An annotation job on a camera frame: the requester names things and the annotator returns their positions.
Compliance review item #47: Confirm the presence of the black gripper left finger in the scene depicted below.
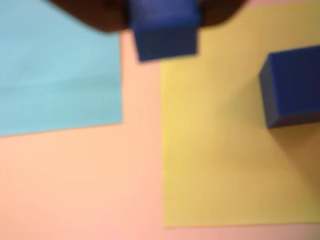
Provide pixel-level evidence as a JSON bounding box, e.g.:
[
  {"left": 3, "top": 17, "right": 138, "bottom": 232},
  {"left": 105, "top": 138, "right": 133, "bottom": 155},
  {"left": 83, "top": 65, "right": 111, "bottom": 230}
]
[{"left": 47, "top": 0, "right": 135, "bottom": 34}]

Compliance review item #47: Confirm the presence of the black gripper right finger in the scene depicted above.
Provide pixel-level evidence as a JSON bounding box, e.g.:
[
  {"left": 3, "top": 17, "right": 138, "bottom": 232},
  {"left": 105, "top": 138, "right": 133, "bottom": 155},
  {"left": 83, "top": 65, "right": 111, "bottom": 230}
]
[{"left": 198, "top": 0, "right": 248, "bottom": 28}]

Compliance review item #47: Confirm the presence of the tiny blue cube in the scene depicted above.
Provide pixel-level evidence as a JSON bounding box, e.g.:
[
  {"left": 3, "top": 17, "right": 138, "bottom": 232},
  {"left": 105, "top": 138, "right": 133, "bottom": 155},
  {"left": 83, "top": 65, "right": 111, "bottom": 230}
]
[{"left": 128, "top": 0, "right": 202, "bottom": 63}]

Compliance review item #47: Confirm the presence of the small blue cube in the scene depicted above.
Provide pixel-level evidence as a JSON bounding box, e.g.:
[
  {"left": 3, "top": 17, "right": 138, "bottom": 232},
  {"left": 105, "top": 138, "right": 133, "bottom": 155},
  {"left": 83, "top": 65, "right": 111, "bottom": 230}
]
[{"left": 258, "top": 44, "right": 320, "bottom": 130}]

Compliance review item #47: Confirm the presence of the light blue paper square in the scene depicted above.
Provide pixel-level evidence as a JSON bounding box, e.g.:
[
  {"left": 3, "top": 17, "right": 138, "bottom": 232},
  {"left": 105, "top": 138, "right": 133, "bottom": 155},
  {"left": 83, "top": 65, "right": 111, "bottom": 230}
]
[{"left": 0, "top": 0, "right": 124, "bottom": 138}]

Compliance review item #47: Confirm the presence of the green paper square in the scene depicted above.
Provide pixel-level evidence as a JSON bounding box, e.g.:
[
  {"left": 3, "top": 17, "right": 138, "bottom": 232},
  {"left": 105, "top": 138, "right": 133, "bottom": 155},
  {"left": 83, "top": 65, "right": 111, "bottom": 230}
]
[{"left": 159, "top": 1, "right": 320, "bottom": 229}]

